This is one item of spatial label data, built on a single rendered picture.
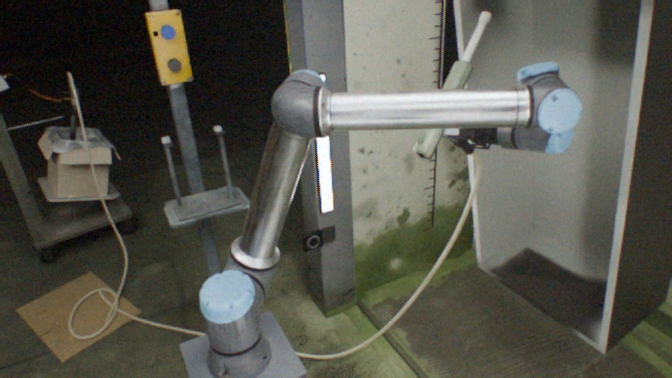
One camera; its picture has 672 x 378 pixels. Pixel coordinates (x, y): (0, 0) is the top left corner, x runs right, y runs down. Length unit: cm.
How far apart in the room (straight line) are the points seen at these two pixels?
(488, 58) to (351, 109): 81
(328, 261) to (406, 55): 103
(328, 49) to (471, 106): 102
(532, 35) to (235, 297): 134
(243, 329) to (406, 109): 74
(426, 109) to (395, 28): 111
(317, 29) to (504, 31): 69
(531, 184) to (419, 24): 84
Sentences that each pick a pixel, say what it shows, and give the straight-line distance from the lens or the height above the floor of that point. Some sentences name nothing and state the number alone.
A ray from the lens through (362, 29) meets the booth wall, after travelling 201.
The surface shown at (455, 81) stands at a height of 136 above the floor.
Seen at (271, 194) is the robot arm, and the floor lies 114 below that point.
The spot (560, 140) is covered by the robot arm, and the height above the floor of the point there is 130.
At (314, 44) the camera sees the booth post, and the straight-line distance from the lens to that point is 191.
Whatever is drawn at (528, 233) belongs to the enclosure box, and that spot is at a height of 52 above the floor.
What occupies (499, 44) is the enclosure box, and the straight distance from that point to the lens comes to 176.
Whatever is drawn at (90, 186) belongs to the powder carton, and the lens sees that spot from 342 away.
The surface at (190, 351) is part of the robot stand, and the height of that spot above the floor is 64.
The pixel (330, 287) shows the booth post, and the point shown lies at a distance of 243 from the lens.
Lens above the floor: 173
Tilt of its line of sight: 27 degrees down
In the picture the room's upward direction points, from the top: 3 degrees counter-clockwise
